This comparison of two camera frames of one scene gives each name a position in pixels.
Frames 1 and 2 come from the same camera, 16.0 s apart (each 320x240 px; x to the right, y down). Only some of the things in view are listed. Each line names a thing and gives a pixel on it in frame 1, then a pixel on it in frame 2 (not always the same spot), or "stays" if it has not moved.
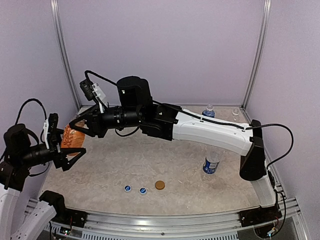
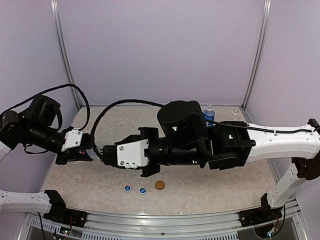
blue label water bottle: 209,111 stays
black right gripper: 95,126 to 148,129
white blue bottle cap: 127,188 stays
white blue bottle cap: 142,190 stays
